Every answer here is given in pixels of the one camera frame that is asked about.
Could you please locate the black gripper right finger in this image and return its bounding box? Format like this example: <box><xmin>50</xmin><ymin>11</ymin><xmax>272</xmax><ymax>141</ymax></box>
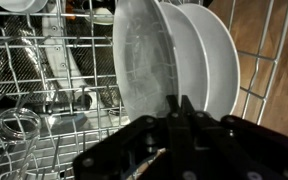
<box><xmin>178</xmin><ymin>95</ymin><xmax>288</xmax><ymax>180</ymax></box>

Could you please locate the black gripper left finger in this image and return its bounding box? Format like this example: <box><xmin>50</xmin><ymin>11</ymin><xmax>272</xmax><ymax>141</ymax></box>
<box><xmin>73</xmin><ymin>94</ymin><xmax>185</xmax><ymax>180</ymax></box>

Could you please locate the dishwasher with open door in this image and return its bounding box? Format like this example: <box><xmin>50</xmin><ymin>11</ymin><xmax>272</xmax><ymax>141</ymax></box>
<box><xmin>0</xmin><ymin>9</ymin><xmax>132</xmax><ymax>180</ymax></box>

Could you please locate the clear drinking glass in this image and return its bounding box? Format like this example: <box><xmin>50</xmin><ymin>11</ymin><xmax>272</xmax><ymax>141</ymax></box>
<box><xmin>0</xmin><ymin>107</ymin><xmax>42</xmax><ymax>180</ymax></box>

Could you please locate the white round lid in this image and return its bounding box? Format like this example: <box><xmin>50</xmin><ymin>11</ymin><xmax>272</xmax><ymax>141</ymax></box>
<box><xmin>0</xmin><ymin>0</ymin><xmax>49</xmax><ymax>14</ymax></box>

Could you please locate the wire dishwasher rack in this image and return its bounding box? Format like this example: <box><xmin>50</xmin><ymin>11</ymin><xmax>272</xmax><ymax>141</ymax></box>
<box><xmin>0</xmin><ymin>0</ymin><xmax>288</xmax><ymax>180</ymax></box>

